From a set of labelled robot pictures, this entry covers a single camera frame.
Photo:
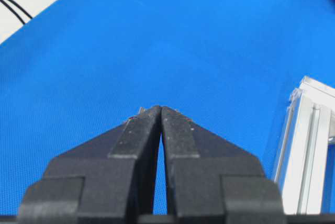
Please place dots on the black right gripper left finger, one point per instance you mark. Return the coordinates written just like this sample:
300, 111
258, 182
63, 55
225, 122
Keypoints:
109, 179

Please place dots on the aluminium extrusion frame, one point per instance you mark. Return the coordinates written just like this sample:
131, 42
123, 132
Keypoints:
301, 159

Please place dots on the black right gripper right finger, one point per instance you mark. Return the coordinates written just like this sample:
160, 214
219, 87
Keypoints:
211, 180

